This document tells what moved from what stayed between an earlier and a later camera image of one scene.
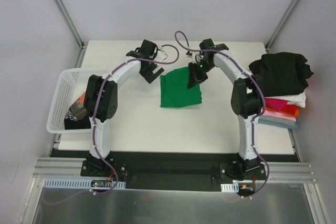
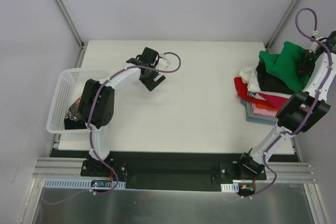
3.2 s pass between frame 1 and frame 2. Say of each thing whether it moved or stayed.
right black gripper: moved
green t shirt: moved
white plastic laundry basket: stayed
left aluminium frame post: stayed
